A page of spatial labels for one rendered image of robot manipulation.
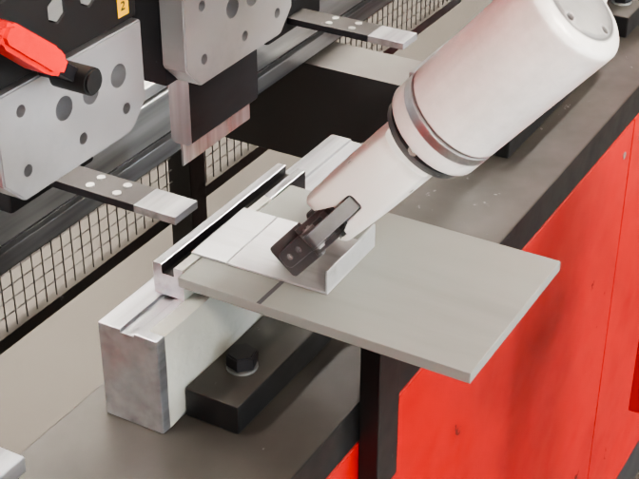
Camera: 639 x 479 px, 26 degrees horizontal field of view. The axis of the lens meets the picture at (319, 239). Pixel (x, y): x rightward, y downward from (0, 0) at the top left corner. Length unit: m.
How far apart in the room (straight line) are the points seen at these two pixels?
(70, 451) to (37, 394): 1.53
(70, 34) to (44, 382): 1.85
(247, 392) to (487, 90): 0.35
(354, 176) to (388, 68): 0.76
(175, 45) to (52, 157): 0.15
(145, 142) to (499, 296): 0.53
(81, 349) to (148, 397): 1.64
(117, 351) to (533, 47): 0.43
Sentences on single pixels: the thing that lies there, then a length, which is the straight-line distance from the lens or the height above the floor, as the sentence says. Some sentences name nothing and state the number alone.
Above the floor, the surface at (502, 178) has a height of 0.87.
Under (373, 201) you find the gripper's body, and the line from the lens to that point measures 1.04.
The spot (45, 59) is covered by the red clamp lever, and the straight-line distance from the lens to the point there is 0.83.
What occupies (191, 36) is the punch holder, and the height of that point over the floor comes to 1.22.
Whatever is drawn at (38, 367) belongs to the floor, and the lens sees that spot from 2.76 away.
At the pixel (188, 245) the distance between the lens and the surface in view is 1.19.
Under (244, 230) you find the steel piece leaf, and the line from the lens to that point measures 1.19.
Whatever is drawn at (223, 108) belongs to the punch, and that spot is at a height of 1.11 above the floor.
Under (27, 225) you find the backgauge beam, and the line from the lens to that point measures 1.38.
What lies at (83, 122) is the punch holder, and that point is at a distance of 0.93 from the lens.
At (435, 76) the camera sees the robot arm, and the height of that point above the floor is 1.20.
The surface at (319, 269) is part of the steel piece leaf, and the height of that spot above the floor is 1.00.
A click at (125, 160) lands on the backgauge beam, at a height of 0.92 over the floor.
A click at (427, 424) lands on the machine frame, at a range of 1.38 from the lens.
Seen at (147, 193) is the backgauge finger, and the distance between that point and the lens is 1.25.
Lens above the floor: 1.62
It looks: 31 degrees down
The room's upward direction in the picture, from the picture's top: straight up
